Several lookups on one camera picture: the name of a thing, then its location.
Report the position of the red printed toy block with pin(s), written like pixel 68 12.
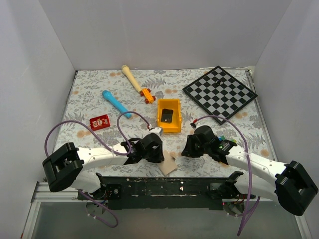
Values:
pixel 100 122

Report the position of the blue toy microphone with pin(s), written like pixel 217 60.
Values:
pixel 110 98

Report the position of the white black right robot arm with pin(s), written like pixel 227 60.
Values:
pixel 287 184

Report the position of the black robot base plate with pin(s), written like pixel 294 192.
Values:
pixel 166 192

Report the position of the floral patterned table mat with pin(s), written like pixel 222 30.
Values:
pixel 86 102

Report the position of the orange toy car chassis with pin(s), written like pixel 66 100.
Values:
pixel 149 98

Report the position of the cream toy microphone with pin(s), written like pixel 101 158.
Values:
pixel 131 78

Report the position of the colourful toy block cluster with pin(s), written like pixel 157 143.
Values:
pixel 222 138

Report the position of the aluminium frame rail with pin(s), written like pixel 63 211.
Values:
pixel 52 215

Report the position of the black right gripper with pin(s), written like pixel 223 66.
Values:
pixel 188 150

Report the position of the yellow plastic bin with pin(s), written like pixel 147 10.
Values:
pixel 174 104

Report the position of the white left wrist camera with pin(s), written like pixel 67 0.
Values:
pixel 156 130

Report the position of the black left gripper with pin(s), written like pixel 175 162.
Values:
pixel 159 157

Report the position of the black silver chessboard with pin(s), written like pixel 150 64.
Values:
pixel 224 100

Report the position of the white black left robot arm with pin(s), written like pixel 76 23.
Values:
pixel 70 166

